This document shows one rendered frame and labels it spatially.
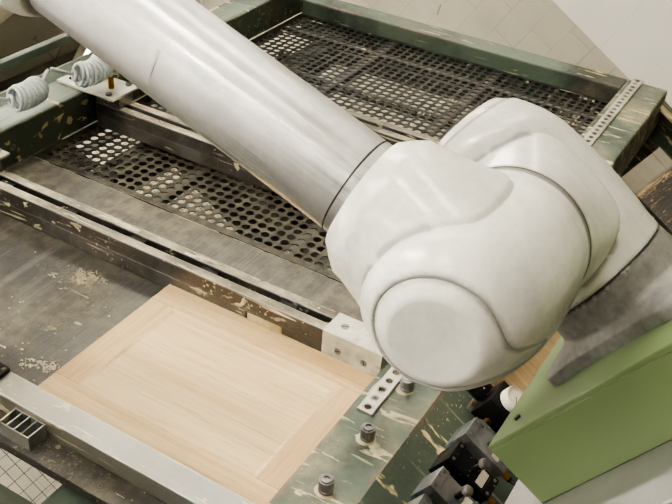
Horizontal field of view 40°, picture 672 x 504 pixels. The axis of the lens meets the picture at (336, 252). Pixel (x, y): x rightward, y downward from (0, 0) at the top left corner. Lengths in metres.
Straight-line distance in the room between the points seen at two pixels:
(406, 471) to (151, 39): 0.89
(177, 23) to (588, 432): 0.56
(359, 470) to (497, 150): 0.71
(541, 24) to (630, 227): 5.97
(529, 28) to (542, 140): 6.01
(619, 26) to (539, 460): 4.36
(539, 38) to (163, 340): 5.46
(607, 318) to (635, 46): 4.33
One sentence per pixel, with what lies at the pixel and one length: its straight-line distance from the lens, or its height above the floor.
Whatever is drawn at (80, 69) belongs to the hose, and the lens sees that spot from 2.41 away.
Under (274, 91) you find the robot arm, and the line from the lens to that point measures 0.85.
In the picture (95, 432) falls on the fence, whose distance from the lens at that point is 1.59.
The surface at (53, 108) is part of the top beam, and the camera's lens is 2.42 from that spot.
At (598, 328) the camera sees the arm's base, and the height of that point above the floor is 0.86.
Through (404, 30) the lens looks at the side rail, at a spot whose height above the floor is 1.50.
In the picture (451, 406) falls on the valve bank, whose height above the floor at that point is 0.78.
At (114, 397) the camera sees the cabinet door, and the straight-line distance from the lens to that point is 1.67.
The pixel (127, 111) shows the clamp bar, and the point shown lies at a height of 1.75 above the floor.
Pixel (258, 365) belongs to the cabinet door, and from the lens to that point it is 1.72.
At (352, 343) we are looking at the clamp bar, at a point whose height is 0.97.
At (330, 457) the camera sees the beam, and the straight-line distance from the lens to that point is 1.52.
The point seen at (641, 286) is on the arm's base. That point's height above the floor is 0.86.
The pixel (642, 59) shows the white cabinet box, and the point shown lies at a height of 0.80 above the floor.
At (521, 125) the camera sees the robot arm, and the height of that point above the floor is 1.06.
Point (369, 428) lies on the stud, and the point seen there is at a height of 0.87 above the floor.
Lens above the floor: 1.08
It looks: 1 degrees up
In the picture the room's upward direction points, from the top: 44 degrees counter-clockwise
